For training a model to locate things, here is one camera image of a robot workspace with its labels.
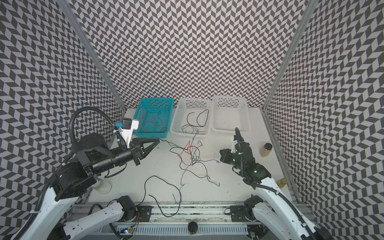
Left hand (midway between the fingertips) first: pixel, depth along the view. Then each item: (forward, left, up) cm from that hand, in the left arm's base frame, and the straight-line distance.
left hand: (158, 142), depth 52 cm
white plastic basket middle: (+46, -9, -41) cm, 62 cm away
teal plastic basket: (+50, +21, -42) cm, 68 cm away
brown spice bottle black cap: (+15, -54, -34) cm, 65 cm away
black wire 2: (+51, -8, -40) cm, 65 cm away
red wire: (+46, +22, -41) cm, 66 cm away
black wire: (+47, -13, -40) cm, 62 cm away
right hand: (+10, -26, -25) cm, 38 cm away
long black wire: (-10, +9, -41) cm, 43 cm away
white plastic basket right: (+50, -37, -40) cm, 74 cm away
